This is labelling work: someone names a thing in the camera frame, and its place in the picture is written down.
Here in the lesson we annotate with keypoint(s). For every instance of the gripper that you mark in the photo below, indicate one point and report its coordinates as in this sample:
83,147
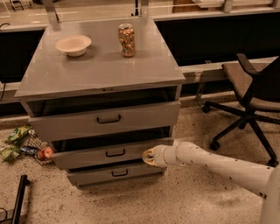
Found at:
158,156

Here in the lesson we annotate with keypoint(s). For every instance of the grey drawer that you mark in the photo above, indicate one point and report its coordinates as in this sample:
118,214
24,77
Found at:
119,172
106,121
74,159

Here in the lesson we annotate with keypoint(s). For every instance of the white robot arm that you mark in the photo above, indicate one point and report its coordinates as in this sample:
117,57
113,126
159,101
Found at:
260,179

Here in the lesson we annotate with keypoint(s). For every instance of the grey bottom drawer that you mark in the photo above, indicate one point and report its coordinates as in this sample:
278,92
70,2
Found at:
119,172

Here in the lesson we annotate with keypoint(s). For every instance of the grey drawer cabinet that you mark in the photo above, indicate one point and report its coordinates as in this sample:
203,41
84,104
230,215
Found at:
56,84

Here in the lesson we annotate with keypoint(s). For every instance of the grey top drawer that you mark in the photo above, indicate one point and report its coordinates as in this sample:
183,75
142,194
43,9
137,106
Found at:
106,121

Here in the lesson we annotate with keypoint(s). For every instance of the red apple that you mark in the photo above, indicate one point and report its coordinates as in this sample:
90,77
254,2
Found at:
46,153

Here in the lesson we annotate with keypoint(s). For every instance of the patterned drink can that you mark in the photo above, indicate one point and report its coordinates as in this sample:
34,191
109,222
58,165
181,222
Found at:
126,37

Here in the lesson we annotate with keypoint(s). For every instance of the blue snack packet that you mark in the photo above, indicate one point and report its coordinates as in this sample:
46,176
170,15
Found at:
29,150

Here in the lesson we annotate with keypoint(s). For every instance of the black office chair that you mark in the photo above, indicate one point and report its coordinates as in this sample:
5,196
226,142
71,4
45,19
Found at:
257,88

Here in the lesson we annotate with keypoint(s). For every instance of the black stand bar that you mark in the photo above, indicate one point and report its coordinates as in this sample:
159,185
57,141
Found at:
23,183

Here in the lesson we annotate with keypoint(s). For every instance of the white bowl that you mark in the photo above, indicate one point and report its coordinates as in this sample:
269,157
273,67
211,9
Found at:
74,45

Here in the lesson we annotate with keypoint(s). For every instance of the green chip bag upper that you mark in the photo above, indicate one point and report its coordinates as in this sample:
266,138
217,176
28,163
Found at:
17,134

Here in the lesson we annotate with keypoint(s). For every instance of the green chip bag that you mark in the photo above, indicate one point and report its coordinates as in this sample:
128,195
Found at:
17,134
9,153

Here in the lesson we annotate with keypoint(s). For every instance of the green chip bag lower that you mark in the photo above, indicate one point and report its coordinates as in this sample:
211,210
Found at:
9,153

